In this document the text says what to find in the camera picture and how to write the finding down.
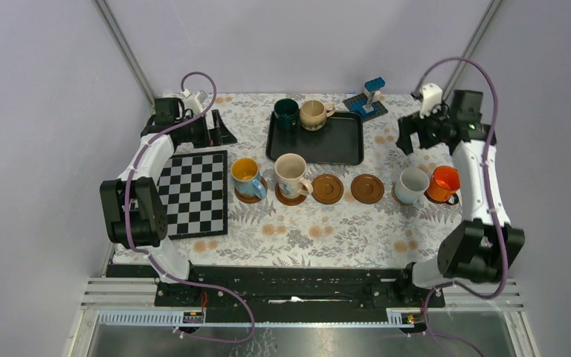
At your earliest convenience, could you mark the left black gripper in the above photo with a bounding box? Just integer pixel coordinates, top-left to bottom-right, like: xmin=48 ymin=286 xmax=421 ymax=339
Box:
xmin=175 ymin=109 xmax=236 ymax=148

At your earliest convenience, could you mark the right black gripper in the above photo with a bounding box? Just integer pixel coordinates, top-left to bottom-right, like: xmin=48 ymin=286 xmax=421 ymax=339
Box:
xmin=395 ymin=100 xmax=453 ymax=156

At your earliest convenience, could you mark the white mug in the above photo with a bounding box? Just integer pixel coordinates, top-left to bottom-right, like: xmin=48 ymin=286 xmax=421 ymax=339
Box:
xmin=393 ymin=167 xmax=430 ymax=205

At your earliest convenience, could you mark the blue mug yellow inside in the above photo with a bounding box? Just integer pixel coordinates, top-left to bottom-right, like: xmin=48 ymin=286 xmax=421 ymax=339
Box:
xmin=231 ymin=158 xmax=262 ymax=189

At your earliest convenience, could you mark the orange mug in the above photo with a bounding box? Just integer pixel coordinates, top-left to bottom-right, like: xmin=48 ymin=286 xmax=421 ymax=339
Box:
xmin=425 ymin=166 xmax=461 ymax=205

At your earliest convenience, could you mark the brown wooden coaster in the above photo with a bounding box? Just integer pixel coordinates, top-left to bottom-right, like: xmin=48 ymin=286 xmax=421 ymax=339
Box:
xmin=312 ymin=174 xmax=344 ymax=205
xmin=275 ymin=184 xmax=307 ymax=206
xmin=234 ymin=176 xmax=268 ymax=204
xmin=350 ymin=174 xmax=385 ymax=205

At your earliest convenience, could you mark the black serving tray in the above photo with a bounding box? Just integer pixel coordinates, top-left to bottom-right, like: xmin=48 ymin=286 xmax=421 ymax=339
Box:
xmin=265 ymin=112 xmax=364 ymax=165

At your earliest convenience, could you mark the dark green mug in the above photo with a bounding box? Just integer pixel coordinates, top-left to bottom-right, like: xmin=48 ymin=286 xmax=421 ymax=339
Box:
xmin=273 ymin=98 xmax=299 ymax=132

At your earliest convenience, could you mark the tall cream floral mug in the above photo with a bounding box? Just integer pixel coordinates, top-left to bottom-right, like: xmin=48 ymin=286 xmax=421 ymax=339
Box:
xmin=275 ymin=153 xmax=314 ymax=199

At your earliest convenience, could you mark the beige mug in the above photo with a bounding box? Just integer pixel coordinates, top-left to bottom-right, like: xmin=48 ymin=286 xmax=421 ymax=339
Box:
xmin=299 ymin=100 xmax=335 ymax=131

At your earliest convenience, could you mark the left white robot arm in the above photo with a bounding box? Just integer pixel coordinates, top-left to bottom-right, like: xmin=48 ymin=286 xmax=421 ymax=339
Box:
xmin=100 ymin=93 xmax=237 ymax=306

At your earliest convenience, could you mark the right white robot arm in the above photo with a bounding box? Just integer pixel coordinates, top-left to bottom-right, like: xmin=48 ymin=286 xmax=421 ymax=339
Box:
xmin=396 ymin=83 xmax=525 ymax=306

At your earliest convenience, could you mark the white lego brick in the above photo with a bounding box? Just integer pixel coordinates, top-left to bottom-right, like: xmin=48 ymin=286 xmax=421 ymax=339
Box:
xmin=363 ymin=89 xmax=381 ymax=115

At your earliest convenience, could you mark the black white chessboard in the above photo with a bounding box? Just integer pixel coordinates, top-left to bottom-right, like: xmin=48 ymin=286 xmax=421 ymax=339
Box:
xmin=157 ymin=150 xmax=228 ymax=240

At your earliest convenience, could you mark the blue lego brick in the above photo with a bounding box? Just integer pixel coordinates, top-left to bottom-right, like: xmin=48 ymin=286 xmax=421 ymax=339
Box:
xmin=364 ymin=77 xmax=386 ymax=93

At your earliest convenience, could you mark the floral table cloth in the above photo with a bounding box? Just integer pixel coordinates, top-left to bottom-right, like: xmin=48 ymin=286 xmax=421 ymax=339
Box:
xmin=172 ymin=94 xmax=462 ymax=268

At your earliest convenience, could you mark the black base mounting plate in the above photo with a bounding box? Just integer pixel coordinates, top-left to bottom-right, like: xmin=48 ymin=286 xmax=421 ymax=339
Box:
xmin=106 ymin=260 xmax=497 ymax=324

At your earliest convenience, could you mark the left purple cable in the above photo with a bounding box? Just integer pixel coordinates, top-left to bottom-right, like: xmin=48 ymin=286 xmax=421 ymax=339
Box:
xmin=123 ymin=71 xmax=258 ymax=345

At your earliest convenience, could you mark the purple cable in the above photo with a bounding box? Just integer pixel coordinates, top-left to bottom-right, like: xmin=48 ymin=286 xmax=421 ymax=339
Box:
xmin=410 ymin=57 xmax=509 ymax=357
xmin=123 ymin=71 xmax=258 ymax=345

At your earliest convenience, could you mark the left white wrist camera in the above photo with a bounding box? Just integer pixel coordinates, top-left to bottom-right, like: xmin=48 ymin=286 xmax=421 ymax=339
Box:
xmin=179 ymin=89 xmax=208 ymax=118

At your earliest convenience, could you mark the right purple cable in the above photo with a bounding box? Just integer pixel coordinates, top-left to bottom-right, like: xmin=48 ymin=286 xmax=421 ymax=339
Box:
xmin=410 ymin=57 xmax=509 ymax=357

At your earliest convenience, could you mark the white slotted cable duct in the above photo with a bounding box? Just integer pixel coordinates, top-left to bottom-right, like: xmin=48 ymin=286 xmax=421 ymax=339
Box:
xmin=97 ymin=309 xmax=416 ymax=329

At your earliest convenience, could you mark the aluminium frame rail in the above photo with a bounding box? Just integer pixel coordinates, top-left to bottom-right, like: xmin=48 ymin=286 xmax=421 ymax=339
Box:
xmin=82 ymin=277 xmax=524 ymax=312

